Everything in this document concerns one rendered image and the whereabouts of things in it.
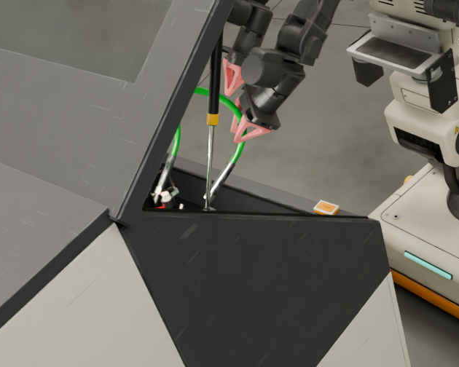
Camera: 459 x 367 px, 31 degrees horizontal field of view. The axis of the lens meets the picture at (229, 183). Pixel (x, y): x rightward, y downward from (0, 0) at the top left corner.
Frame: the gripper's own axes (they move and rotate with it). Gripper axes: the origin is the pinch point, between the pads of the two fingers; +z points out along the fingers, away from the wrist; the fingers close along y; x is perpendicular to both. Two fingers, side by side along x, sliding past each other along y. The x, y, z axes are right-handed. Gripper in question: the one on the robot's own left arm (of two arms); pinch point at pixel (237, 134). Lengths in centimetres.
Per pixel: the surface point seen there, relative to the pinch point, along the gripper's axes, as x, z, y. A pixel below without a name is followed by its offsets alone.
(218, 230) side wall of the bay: -16.2, -4.6, 33.1
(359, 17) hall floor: 180, 58, -210
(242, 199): 23.0, 26.1, -10.3
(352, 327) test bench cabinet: 37, 18, 29
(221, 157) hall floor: 107, 113, -131
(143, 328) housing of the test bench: -26, 7, 47
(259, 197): 22.4, 19.8, -5.7
